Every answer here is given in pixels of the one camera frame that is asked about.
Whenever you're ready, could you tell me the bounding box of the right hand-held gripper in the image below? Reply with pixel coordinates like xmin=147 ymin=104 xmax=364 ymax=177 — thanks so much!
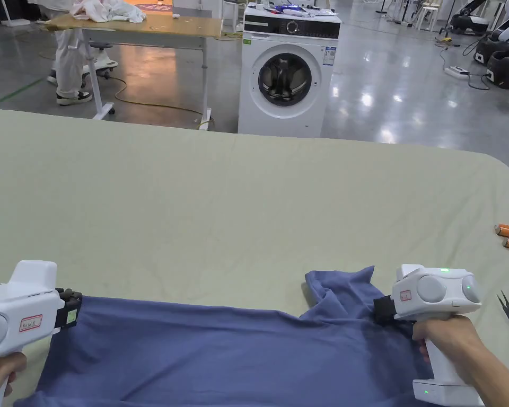
xmin=373 ymin=263 xmax=485 ymax=402

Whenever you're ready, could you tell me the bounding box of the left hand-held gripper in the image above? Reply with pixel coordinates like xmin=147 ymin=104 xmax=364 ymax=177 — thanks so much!
xmin=0 ymin=260 xmax=84 ymax=407

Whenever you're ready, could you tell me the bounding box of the dark blue shirt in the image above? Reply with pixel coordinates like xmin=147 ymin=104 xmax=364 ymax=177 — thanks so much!
xmin=12 ymin=265 xmax=434 ymax=407

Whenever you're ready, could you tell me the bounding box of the person's right forearm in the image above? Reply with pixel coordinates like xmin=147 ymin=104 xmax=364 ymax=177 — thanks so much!
xmin=474 ymin=364 xmax=509 ymax=407

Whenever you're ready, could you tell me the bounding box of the person's right hand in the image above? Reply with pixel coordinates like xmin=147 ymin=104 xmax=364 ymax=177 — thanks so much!
xmin=411 ymin=315 xmax=508 ymax=390

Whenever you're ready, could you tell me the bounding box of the person's left hand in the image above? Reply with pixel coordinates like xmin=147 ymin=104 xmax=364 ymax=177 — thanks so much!
xmin=0 ymin=351 xmax=29 ymax=397

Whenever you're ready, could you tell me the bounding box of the bed with pale green sheet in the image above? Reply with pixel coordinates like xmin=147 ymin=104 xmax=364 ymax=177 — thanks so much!
xmin=0 ymin=108 xmax=509 ymax=407

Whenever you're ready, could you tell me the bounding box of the black and white robot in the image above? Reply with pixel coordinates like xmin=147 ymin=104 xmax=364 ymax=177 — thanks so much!
xmin=449 ymin=0 xmax=492 ymax=36
xmin=487 ymin=50 xmax=509 ymax=91
xmin=472 ymin=0 xmax=509 ymax=65

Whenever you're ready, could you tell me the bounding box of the white washing machine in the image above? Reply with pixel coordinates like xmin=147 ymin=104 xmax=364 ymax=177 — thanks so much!
xmin=237 ymin=3 xmax=342 ymax=138

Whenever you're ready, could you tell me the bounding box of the white rolling stool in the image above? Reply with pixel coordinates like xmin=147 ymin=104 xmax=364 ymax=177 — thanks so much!
xmin=84 ymin=41 xmax=119 ymax=80

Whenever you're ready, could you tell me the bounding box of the white plastic chair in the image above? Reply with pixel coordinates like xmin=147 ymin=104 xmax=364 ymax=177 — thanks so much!
xmin=415 ymin=3 xmax=441 ymax=31

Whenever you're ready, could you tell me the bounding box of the wooden table with white cloths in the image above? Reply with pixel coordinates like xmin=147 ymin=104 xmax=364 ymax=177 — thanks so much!
xmin=43 ymin=0 xmax=225 ymax=128

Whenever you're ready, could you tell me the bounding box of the yellow floor cable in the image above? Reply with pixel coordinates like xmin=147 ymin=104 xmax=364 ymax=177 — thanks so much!
xmin=112 ymin=76 xmax=216 ymax=130

